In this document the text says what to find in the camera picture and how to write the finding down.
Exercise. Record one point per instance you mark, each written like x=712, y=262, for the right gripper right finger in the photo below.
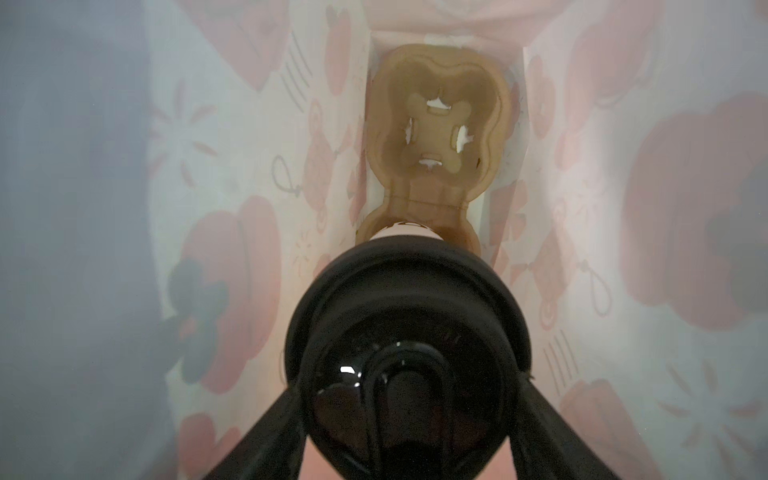
x=544, y=446

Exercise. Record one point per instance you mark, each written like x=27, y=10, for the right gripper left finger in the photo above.
x=273, y=448

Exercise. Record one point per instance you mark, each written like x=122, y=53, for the white paper cup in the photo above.
x=406, y=228

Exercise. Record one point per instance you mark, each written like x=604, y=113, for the red white paper bag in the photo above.
x=174, y=174

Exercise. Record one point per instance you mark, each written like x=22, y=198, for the brown pulp cup carrier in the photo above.
x=436, y=126

